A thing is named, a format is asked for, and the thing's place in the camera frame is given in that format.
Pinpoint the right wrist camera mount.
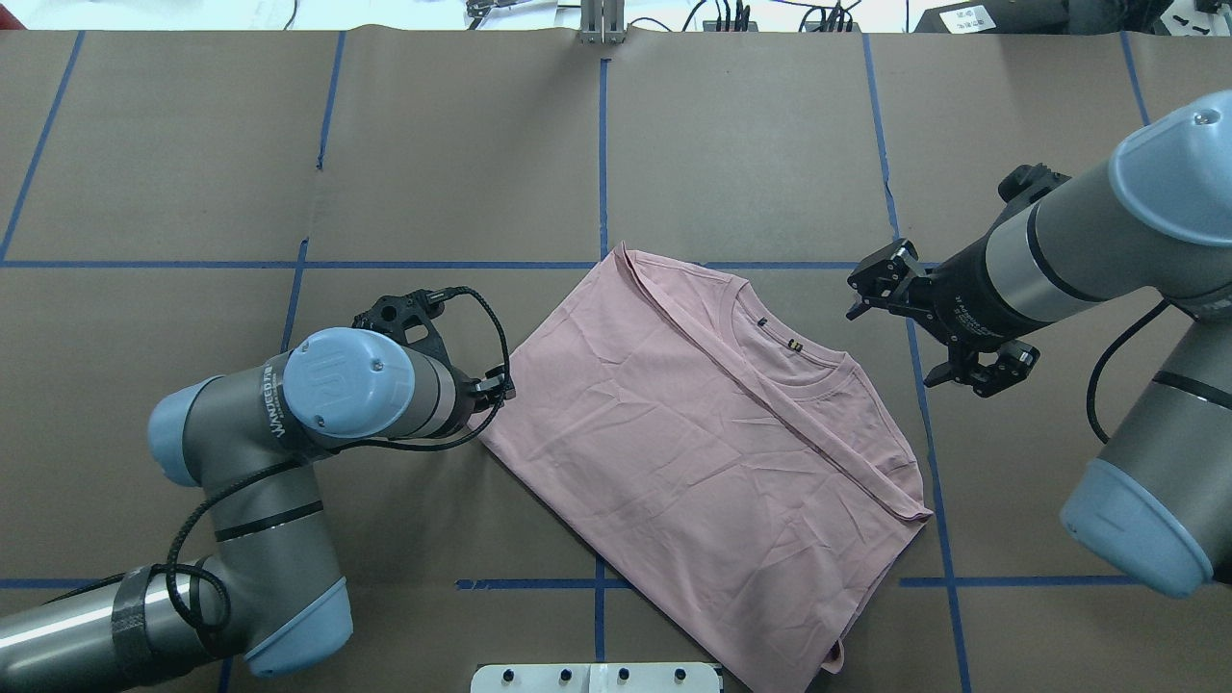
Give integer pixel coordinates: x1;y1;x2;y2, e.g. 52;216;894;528
997;163;1072;206

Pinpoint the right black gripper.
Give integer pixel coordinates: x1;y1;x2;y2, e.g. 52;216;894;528
846;236;1044;398

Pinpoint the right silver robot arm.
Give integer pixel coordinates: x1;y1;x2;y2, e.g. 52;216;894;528
846;90;1231;601

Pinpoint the black box with label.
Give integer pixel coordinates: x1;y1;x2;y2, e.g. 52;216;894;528
910;1;1071;35

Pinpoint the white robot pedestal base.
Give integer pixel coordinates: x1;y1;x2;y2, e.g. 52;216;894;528
469;661;724;692

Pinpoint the pink Snoopy t-shirt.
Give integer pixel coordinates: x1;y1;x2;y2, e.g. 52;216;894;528
480;245;931;692

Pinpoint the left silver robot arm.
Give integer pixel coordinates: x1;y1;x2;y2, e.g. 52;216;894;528
2;327;513;692

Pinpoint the aluminium frame post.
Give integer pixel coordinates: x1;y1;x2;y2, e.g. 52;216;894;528
577;0;628;44

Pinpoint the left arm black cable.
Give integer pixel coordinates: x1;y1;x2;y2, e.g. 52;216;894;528
48;285;513;636

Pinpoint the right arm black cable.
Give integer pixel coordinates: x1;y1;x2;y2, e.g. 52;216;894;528
1085;298;1170;446

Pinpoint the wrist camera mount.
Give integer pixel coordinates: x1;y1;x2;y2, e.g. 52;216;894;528
350;289;452;365
997;163;1072;206

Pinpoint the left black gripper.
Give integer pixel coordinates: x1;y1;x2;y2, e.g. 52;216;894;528
437;360;516;439

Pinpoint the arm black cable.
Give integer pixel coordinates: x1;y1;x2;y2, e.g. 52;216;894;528
48;285;513;636
1085;298;1170;446

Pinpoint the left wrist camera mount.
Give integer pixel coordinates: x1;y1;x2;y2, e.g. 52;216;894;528
350;289;452;365

